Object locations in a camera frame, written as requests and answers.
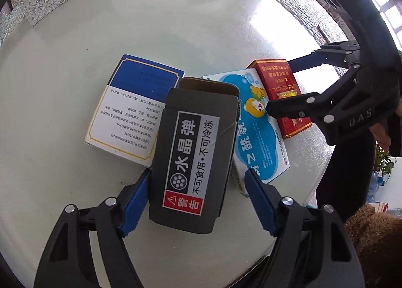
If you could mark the white coffee table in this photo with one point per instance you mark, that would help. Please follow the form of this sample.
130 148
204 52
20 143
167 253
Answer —
78 212

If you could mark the red cigarette box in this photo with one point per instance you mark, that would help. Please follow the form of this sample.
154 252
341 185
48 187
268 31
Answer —
276 80

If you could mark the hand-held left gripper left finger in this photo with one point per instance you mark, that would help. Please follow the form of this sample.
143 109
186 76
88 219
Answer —
135 209

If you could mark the brown fluffy cloth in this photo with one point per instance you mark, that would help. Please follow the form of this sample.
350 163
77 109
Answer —
373 244

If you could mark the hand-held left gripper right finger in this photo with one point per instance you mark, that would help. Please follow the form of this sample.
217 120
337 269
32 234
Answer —
260 203

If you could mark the blue and white box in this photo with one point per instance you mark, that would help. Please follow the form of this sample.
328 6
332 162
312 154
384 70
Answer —
132 109

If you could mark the dark grey cardboard box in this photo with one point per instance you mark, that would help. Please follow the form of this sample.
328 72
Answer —
188 137

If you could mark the green potted plant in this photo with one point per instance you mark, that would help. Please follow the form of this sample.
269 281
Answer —
384 162

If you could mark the person's right hand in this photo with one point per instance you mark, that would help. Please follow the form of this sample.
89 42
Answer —
381 137

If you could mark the light blue cartoon box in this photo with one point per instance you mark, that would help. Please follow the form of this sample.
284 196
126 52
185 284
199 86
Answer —
260 146

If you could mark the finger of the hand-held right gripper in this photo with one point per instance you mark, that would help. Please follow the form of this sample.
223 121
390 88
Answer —
292 109
303 62

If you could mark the bright window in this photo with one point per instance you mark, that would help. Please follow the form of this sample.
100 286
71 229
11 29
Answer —
392 16

